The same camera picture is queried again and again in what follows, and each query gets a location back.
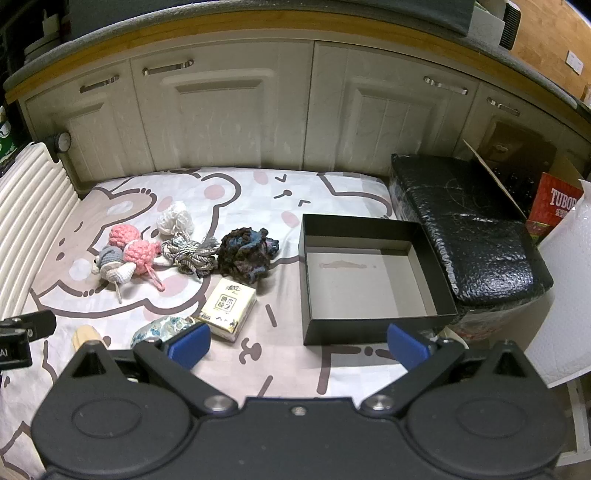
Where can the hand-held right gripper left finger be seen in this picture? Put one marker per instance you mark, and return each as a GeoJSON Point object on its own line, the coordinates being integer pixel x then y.
{"type": "Point", "coordinates": [189, 345]}

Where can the black wrapped parcel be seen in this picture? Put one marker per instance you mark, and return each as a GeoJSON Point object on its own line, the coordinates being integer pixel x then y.
{"type": "Point", "coordinates": [461, 221]}

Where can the white wall socket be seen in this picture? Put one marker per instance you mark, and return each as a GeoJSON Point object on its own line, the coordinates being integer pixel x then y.
{"type": "Point", "coordinates": [574, 62]}

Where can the green printed box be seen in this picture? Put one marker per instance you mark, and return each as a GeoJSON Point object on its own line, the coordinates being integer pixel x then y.
{"type": "Point", "coordinates": [7, 138]}

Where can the bear printed blanket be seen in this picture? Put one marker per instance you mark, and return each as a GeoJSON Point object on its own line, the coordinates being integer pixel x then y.
{"type": "Point", "coordinates": [277, 277]}

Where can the dark crochet scrunchie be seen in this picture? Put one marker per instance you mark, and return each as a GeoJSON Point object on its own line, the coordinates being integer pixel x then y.
{"type": "Point", "coordinates": [244, 256]}

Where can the cream cabinet door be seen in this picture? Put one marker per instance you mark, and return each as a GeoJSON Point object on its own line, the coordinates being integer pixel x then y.
{"type": "Point", "coordinates": [231, 120]}
{"type": "Point", "coordinates": [106, 138]}
{"type": "Point", "coordinates": [378, 129]}
{"type": "Point", "coordinates": [471, 120]}

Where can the cream tissue pack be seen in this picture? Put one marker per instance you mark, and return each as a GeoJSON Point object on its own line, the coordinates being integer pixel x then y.
{"type": "Point", "coordinates": [226, 304]}

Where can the cream yellow cloth item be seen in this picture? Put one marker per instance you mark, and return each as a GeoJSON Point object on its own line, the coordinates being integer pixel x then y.
{"type": "Point", "coordinates": [85, 336]}

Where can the grey crochet doll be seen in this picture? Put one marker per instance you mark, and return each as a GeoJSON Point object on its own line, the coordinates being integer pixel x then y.
{"type": "Point", "coordinates": [108, 259]}

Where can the white rack frame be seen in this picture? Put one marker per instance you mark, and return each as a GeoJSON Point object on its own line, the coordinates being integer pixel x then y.
{"type": "Point", "coordinates": [576, 415]}

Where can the red printed box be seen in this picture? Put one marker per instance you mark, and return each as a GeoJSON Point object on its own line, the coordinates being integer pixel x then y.
{"type": "Point", "coordinates": [554, 203]}

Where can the white ribbed suitcase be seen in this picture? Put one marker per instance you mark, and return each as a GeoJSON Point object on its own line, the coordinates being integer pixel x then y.
{"type": "Point", "coordinates": [32, 221]}

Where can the blue floral fabric pouch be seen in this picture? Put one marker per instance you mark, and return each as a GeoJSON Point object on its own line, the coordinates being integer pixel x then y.
{"type": "Point", "coordinates": [161, 327]}

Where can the white appliance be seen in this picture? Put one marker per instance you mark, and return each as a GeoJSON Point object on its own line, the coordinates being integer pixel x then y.
{"type": "Point", "coordinates": [491, 18]}

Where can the brown cardboard box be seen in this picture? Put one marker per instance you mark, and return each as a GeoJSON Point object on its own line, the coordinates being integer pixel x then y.
{"type": "Point", "coordinates": [494, 180]}

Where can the grey countertop with wood edge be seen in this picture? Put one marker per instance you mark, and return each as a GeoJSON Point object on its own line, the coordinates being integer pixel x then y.
{"type": "Point", "coordinates": [231, 23]}

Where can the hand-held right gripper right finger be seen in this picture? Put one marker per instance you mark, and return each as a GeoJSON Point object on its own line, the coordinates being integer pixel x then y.
{"type": "Point", "coordinates": [406, 347]}

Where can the pink crochet doll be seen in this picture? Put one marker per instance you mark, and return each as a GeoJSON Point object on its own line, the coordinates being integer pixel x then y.
{"type": "Point", "coordinates": [138, 251]}

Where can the black box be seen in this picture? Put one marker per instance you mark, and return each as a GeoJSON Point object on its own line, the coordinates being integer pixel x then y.
{"type": "Point", "coordinates": [314, 323]}

